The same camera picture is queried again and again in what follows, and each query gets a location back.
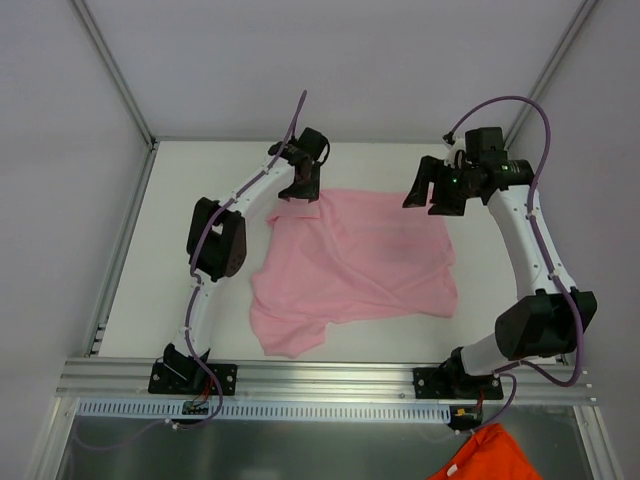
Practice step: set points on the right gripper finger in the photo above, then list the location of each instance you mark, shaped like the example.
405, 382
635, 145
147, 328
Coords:
445, 197
427, 173

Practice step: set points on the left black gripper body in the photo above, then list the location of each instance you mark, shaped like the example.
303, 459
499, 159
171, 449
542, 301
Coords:
304, 175

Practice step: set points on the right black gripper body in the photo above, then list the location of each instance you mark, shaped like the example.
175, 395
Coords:
446, 186

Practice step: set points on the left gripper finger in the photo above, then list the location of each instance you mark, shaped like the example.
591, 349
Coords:
293, 191
309, 188

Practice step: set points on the pink t shirt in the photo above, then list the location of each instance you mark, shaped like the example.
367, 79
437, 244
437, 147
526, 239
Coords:
350, 256

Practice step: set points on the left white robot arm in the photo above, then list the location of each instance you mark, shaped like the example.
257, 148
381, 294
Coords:
217, 248

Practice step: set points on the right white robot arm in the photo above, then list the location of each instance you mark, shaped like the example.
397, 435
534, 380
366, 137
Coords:
544, 330

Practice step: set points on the orange t shirt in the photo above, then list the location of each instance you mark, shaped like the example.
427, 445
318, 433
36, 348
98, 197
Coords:
490, 453

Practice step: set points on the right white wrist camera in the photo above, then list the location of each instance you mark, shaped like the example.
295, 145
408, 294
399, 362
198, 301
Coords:
456, 156

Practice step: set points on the right aluminium frame post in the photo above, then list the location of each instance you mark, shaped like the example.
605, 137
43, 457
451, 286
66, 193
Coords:
574, 28

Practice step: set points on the aluminium frame post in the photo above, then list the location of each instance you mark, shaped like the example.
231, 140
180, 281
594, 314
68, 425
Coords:
574, 28
89, 24

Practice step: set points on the left aluminium frame post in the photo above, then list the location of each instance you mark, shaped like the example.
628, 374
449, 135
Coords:
89, 24

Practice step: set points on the aluminium mounting rail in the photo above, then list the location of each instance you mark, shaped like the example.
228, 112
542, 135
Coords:
306, 381

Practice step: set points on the slotted cable duct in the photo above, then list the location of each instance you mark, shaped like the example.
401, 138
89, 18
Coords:
266, 410

